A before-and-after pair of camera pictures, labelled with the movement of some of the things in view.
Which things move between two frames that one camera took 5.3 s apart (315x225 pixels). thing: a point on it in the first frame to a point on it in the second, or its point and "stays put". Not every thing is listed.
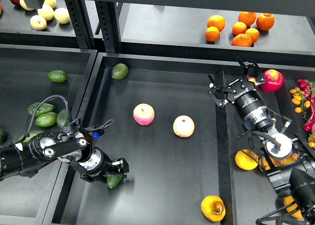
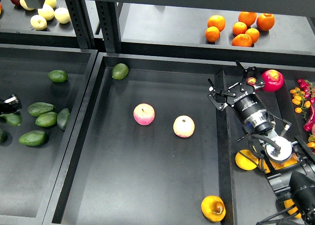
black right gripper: (242, 93) stays put
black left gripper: (96, 166) to (5, 106)
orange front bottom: (241, 40) stays put
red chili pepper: (307, 126) stays put
